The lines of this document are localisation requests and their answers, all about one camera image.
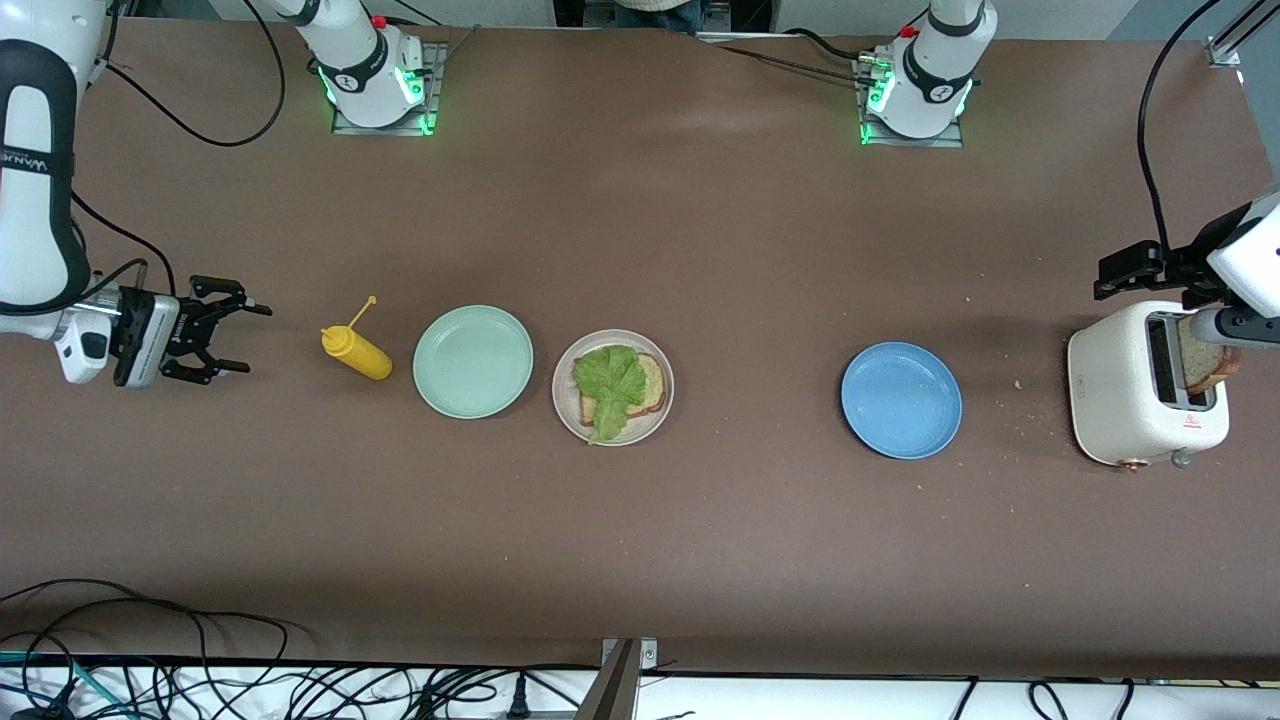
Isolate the person in blue jeans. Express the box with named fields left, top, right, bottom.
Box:
left=612, top=0, right=706, bottom=36

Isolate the green lettuce leaf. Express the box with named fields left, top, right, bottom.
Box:
left=571, top=345, right=649, bottom=446

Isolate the teal floor cable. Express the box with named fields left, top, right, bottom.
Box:
left=0, top=650, right=136, bottom=720

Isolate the metal table edge bracket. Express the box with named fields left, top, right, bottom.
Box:
left=575, top=638, right=659, bottom=720

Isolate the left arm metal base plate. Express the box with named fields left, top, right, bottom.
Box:
left=853, top=55, right=966, bottom=149

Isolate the aluminium frame corner profile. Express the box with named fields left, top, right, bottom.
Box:
left=1205, top=0, right=1280, bottom=69

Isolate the blue plate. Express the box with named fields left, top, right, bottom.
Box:
left=840, top=342, right=963, bottom=461

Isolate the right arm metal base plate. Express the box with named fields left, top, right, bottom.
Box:
left=331, top=40, right=448, bottom=137

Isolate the yellow mustard squeeze bottle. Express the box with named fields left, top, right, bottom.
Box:
left=320, top=295, right=394, bottom=382

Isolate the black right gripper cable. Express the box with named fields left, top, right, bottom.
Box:
left=70, top=190, right=179, bottom=301

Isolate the brown bread slice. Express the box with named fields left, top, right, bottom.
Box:
left=1178, top=335, right=1243, bottom=394
left=578, top=352, right=669, bottom=427

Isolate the long black looping cable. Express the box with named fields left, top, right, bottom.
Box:
left=100, top=0, right=286, bottom=148

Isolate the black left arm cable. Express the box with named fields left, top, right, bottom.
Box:
left=1138, top=0, right=1226, bottom=251

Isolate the black base power cable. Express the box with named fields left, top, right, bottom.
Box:
left=700, top=28, right=881, bottom=89

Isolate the long black floor cable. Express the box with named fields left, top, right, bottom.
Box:
left=0, top=578, right=291, bottom=720

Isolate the beige plate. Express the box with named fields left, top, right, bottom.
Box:
left=551, top=329, right=676, bottom=447

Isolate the white two-slot toaster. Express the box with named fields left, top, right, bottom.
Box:
left=1066, top=301, right=1231, bottom=473

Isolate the mint green plate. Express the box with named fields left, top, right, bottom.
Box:
left=412, top=305, right=535, bottom=420

